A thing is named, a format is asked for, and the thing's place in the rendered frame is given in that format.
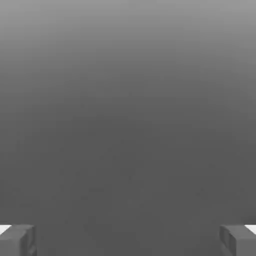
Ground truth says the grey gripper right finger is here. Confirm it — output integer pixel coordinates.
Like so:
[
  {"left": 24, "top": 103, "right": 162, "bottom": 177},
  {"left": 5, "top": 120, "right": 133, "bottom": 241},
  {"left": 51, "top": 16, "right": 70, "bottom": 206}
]
[{"left": 219, "top": 224, "right": 256, "bottom": 256}]

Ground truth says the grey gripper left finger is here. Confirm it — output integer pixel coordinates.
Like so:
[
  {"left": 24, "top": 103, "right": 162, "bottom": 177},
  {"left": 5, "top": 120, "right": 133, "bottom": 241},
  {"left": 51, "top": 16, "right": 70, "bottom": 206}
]
[{"left": 0, "top": 223, "right": 38, "bottom": 256}]

